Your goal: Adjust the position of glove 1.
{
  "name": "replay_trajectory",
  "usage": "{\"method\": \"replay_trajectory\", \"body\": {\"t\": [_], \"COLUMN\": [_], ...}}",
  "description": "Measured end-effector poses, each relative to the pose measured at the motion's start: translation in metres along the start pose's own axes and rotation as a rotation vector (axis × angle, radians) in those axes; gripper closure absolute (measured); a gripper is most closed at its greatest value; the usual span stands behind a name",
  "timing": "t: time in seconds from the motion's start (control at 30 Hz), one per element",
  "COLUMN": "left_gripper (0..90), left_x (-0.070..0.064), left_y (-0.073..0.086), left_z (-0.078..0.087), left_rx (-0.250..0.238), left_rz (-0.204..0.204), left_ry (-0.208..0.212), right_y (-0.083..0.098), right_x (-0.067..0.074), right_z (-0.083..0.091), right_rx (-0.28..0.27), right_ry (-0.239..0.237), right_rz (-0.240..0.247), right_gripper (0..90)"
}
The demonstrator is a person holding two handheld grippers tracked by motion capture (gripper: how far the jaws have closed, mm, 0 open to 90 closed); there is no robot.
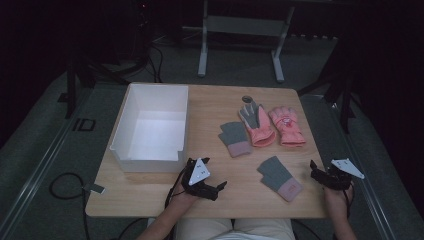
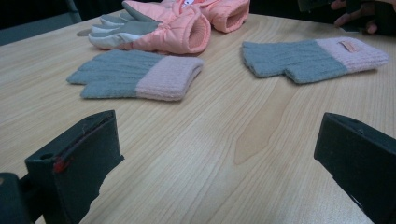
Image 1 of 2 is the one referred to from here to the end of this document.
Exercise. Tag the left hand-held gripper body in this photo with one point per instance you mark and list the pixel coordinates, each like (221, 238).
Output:
(199, 173)

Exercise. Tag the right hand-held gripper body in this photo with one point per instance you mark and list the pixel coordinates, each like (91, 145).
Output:
(335, 178)

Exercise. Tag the pink padded winter glove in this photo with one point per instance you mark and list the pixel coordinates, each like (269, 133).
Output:
(264, 134)
(287, 129)

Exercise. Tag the person's right hand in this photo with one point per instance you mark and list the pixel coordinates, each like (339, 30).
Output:
(337, 200)

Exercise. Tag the person's left hand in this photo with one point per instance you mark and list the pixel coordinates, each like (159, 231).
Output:
(182, 197)

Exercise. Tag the gray knit glove pink cuff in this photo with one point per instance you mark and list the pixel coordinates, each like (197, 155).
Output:
(233, 135)
(276, 175)

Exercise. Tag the person's left leg beige trousers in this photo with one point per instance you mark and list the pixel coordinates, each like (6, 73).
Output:
(203, 230)

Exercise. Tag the person's leg beige trousers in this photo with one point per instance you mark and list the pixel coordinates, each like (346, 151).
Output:
(203, 230)
(265, 230)

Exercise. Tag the white open box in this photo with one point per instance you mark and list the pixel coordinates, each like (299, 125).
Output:
(150, 133)

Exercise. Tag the person's right leg beige trousers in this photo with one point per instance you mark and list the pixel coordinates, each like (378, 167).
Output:
(265, 230)

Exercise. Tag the black tripod stand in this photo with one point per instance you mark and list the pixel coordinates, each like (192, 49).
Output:
(70, 87)
(345, 100)

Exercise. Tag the small round gray disc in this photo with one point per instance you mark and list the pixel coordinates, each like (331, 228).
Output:
(247, 99)

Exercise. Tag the small gray tag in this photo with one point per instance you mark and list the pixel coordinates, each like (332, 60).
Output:
(94, 188)

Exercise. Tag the aluminium floor rail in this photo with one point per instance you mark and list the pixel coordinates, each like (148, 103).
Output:
(360, 186)
(43, 166)

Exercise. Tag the gray metal stand frame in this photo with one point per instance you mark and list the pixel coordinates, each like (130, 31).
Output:
(243, 25)

